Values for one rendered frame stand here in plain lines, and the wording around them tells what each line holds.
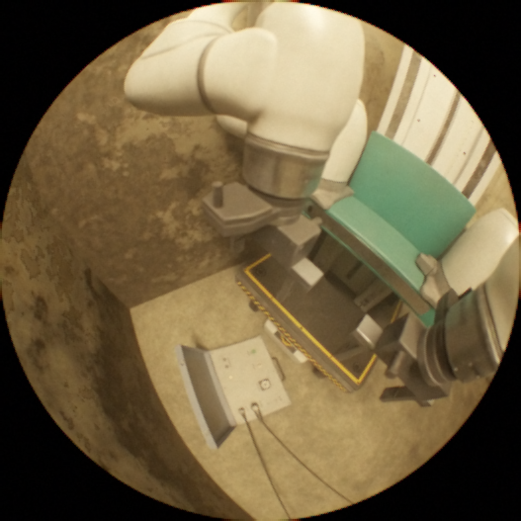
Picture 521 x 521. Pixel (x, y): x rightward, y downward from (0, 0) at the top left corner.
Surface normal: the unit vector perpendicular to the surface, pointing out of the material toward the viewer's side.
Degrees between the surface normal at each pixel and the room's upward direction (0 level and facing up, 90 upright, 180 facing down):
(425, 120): 90
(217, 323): 0
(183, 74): 91
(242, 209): 0
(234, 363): 0
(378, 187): 90
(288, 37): 86
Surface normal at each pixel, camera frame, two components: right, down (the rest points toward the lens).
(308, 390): 0.14, -0.60
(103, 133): 0.53, 0.72
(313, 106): 0.01, 0.84
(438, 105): -0.73, 0.47
